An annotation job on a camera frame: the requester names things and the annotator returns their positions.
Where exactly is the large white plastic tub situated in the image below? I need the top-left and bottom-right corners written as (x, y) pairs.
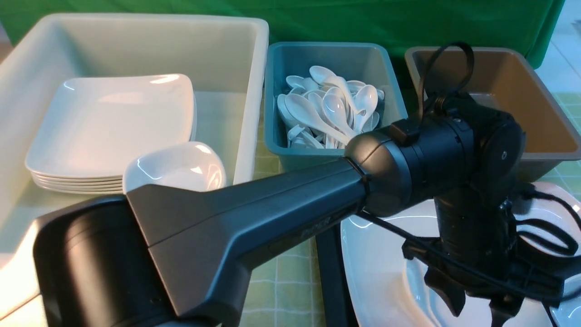
top-left (0, 13), bottom-right (269, 327)

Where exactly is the teal plastic bin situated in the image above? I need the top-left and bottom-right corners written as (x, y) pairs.
top-left (264, 41), bottom-right (408, 172)

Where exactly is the brown plastic bin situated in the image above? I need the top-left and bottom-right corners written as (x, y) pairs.
top-left (404, 46), bottom-right (581, 182)

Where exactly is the pile of white spoons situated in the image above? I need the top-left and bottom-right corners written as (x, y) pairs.
top-left (275, 65), bottom-right (386, 149)

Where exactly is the stack of white bowls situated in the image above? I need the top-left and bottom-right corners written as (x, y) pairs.
top-left (123, 141), bottom-right (227, 194)

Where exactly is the black serving tray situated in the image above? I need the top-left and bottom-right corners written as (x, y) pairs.
top-left (315, 224), bottom-right (358, 327)

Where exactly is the green checkered tablecloth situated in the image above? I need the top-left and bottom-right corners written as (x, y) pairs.
top-left (240, 91), bottom-right (580, 327)

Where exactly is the stack of white plates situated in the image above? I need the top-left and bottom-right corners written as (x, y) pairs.
top-left (25, 73), bottom-right (197, 194)

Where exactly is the green backdrop cloth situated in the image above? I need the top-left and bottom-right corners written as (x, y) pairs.
top-left (0, 0), bottom-right (564, 68)

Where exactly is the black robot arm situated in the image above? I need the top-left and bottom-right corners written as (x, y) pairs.
top-left (33, 92), bottom-right (580, 327)

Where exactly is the large white square plate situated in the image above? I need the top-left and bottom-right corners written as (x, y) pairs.
top-left (340, 200), bottom-right (553, 327)

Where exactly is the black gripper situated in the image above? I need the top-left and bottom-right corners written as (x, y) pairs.
top-left (401, 184), bottom-right (568, 327)

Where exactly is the white small bowl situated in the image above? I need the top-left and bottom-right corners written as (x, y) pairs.
top-left (549, 298), bottom-right (581, 327)
top-left (511, 182), bottom-right (581, 258)

